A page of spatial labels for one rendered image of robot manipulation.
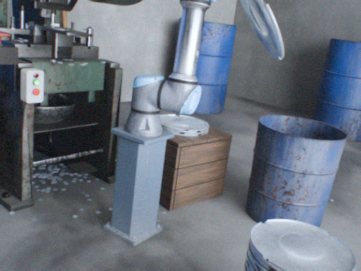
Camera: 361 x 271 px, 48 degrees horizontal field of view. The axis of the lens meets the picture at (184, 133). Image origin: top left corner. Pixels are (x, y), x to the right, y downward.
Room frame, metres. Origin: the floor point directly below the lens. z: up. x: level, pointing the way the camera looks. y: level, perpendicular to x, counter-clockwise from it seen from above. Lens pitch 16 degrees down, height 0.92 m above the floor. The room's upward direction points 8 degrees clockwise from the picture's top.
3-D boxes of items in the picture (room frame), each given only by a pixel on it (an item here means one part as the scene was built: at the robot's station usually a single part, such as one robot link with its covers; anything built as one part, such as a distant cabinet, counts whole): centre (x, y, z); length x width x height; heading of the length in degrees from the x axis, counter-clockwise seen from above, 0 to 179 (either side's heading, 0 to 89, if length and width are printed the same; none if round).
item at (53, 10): (2.02, 0.76, 0.86); 0.20 x 0.16 x 0.05; 141
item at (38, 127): (2.02, 0.76, 0.31); 0.43 x 0.42 x 0.01; 141
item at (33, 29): (2.01, 0.75, 0.76); 0.15 x 0.09 x 0.05; 141
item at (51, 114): (2.02, 0.75, 0.36); 0.34 x 0.34 x 0.10
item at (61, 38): (1.91, 0.62, 0.72); 0.25 x 0.14 x 0.14; 51
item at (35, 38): (2.02, 0.76, 0.72); 0.20 x 0.16 x 0.03; 141
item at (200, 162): (2.04, 0.02, 0.18); 0.40 x 0.38 x 0.35; 44
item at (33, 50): (2.01, 0.75, 0.68); 0.45 x 0.30 x 0.06; 141
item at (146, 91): (1.56, 0.16, 0.62); 0.13 x 0.12 x 0.14; 77
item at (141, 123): (1.56, 0.17, 0.50); 0.15 x 0.15 x 0.10
